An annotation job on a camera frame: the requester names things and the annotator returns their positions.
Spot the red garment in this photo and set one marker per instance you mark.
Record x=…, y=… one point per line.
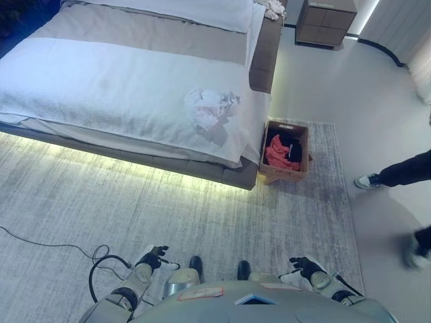
x=277, y=151

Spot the grey streaked rug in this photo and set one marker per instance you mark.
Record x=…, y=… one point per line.
x=168, y=215

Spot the cream crumpled cloth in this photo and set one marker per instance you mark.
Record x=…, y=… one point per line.
x=273, y=8

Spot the silver right robot leg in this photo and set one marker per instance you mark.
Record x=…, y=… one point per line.
x=264, y=277

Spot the silver robot leg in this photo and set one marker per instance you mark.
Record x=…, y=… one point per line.
x=180, y=282
x=264, y=277

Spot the white pillow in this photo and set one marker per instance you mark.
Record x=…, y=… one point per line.
x=168, y=10

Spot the silver left robot leg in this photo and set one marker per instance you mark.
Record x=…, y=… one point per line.
x=180, y=282

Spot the black robot foot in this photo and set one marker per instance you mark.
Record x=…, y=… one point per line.
x=243, y=270
x=196, y=267

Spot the person leg black trousers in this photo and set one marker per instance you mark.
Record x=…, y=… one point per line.
x=421, y=242
x=407, y=171

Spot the white garment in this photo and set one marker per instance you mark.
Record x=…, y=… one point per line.
x=208, y=107

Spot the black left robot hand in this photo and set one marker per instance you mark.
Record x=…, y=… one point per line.
x=151, y=259

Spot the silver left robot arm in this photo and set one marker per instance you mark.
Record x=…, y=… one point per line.
x=128, y=292

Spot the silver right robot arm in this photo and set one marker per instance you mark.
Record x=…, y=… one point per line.
x=333, y=286

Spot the brown wooden nightstand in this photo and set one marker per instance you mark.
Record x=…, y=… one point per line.
x=325, y=25

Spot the brown cardboard box basket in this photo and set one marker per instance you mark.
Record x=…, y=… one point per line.
x=301, y=148

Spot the black garment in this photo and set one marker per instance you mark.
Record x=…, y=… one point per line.
x=295, y=151

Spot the grey robot torso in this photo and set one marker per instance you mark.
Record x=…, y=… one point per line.
x=269, y=306

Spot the white terry blanket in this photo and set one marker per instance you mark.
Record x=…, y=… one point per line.
x=118, y=101

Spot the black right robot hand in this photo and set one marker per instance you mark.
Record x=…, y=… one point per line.
x=308, y=267

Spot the brown upholstered bed frame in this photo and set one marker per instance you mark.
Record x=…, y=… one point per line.
x=264, y=64

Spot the black right robot foot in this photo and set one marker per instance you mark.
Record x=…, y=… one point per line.
x=243, y=270

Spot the taupe bed sheet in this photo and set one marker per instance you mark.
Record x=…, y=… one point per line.
x=151, y=37

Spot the white sneaker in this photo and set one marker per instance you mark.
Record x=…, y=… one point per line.
x=367, y=181

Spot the black left robot foot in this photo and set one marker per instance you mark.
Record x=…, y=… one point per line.
x=196, y=267

